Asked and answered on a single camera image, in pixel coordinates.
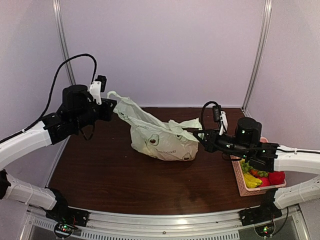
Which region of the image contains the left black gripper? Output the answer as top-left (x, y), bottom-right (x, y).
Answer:
top-left (72, 97), bottom-right (116, 130)

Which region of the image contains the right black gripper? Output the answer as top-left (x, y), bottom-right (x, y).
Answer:
top-left (193, 128), bottom-right (251, 161)

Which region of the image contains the light green plastic bag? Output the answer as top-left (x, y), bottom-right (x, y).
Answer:
top-left (107, 90), bottom-right (202, 162)

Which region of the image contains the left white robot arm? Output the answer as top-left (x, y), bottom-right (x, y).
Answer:
top-left (0, 81), bottom-right (117, 222)

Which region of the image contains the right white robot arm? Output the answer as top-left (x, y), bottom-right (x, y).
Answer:
top-left (193, 117), bottom-right (320, 221)

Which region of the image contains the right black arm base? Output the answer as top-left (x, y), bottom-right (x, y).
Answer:
top-left (239, 188), bottom-right (283, 239)

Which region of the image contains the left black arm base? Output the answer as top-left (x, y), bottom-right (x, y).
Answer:
top-left (44, 188), bottom-right (89, 239)

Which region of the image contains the red plush fruit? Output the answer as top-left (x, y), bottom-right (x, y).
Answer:
top-left (268, 171), bottom-right (286, 186)

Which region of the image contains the green grapes toy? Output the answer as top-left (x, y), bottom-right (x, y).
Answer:
top-left (240, 159), bottom-right (269, 177)

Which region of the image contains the yellow banana toy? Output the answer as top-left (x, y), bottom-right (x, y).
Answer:
top-left (243, 173), bottom-right (263, 189)

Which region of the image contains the pink plastic basket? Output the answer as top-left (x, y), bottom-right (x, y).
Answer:
top-left (231, 136), bottom-right (287, 197)

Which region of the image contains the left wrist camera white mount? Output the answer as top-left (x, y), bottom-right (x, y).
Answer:
top-left (88, 75), bottom-right (107, 105)

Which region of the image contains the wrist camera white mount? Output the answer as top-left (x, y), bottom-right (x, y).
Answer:
top-left (212, 105), bottom-right (228, 136)
top-left (88, 75), bottom-right (107, 105)

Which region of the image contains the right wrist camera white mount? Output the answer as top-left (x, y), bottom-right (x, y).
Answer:
top-left (212, 105), bottom-right (228, 136)

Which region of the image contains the right black cable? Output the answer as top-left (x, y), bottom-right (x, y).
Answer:
top-left (199, 100), bottom-right (223, 133)

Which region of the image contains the black cable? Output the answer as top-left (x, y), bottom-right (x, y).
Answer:
top-left (22, 52), bottom-right (98, 133)
top-left (199, 100), bottom-right (223, 133)

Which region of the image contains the left black cable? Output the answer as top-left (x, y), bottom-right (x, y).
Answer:
top-left (22, 52), bottom-right (98, 133)

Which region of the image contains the curved aluminium rail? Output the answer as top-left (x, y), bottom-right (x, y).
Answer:
top-left (23, 198), bottom-right (305, 240)

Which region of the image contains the left aluminium frame post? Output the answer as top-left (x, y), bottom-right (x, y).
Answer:
top-left (52, 0), bottom-right (76, 85)

